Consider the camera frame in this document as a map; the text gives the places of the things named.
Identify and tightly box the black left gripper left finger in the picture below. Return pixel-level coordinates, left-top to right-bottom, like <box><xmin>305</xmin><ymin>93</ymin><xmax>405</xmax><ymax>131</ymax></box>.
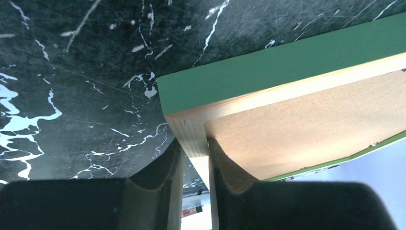
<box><xmin>0</xmin><ymin>139</ymin><xmax>184</xmax><ymax>230</ymax></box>

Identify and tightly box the green wooden photo frame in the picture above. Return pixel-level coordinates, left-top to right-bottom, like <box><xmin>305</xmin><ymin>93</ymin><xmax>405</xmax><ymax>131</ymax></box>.
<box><xmin>158</xmin><ymin>13</ymin><xmax>406</xmax><ymax>184</ymax></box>

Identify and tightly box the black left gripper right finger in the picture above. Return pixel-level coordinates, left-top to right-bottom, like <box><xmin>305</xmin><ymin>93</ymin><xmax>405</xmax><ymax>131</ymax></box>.
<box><xmin>209</xmin><ymin>139</ymin><xmax>396</xmax><ymax>230</ymax></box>

